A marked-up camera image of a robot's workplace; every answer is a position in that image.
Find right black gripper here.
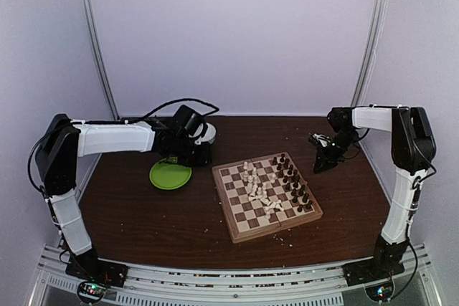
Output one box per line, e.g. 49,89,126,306
314,130,359,173

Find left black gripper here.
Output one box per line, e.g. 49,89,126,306
173,135,213,168

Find wooden chess board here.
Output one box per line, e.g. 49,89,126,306
212,152,323,243

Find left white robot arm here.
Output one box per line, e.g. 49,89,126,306
29,110,217,280

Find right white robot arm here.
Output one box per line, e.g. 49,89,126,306
308,105,436,284

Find green plastic plate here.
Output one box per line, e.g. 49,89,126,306
148,161,192,191

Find white ceramic bowl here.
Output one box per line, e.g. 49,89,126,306
193,123,217,145

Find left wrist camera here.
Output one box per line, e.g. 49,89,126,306
171,105,204,138

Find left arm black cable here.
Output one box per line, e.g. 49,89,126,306
118,97,220,124

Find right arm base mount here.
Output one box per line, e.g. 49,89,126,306
342,259,404,287

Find aluminium front rail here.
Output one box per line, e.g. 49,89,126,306
26,244,446,305

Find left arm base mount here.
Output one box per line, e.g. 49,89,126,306
65,260,128,287

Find right aluminium frame post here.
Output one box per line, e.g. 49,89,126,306
351,0,387,106

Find aluminium frame post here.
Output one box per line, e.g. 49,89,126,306
351,0,387,106
82,0,120,120

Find left aluminium frame post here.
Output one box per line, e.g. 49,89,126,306
82,0,120,120

